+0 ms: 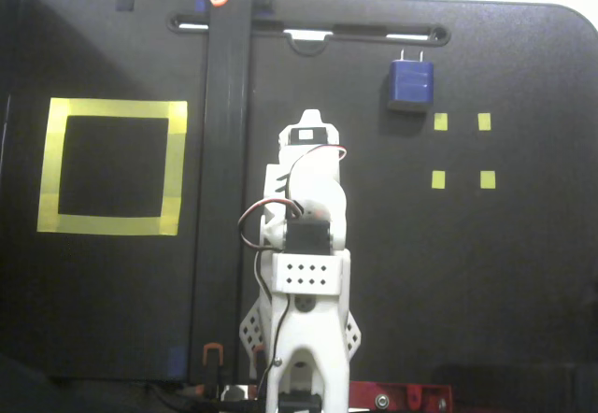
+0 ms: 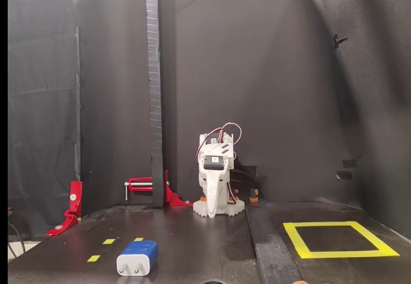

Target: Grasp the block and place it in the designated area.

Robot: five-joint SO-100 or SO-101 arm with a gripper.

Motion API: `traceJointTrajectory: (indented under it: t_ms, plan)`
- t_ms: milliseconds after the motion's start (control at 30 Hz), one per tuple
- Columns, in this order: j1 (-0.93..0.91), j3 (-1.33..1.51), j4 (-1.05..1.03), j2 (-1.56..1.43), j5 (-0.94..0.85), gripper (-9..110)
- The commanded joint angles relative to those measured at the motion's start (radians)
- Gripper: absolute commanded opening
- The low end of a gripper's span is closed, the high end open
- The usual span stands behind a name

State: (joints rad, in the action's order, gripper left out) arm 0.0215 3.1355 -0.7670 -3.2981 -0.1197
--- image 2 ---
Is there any white gripper with motor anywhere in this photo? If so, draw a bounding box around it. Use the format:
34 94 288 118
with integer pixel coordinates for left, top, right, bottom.
199 148 233 219

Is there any blue white charger block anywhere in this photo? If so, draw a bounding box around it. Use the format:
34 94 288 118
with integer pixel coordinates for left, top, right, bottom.
116 239 159 277

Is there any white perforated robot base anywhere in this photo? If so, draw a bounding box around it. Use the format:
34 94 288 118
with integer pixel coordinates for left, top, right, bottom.
192 197 245 219

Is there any red corner clamp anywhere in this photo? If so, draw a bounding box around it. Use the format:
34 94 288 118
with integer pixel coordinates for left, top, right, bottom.
124 170 195 208
44 181 83 237

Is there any black flat table strip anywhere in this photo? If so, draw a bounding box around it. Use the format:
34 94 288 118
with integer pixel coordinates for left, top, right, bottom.
245 200 304 284

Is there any yellow tape square outline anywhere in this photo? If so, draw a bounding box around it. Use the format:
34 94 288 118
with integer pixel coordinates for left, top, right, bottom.
282 221 401 260

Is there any black backdrop cloth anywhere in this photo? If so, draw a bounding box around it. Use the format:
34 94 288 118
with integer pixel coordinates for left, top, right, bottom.
75 0 411 245

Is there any black plastic side sheet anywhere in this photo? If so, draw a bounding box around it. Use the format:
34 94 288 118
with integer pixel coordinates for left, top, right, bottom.
8 0 81 243

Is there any black spring clip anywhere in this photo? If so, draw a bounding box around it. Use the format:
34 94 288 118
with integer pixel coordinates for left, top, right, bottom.
332 33 349 50

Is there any red black servo cable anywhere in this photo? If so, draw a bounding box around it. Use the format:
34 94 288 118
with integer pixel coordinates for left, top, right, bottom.
195 128 224 169

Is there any red white servo cable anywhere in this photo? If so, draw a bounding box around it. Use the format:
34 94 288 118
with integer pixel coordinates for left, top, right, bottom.
221 122 243 146

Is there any black taped vertical post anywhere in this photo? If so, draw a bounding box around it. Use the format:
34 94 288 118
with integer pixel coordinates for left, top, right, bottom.
144 0 165 209

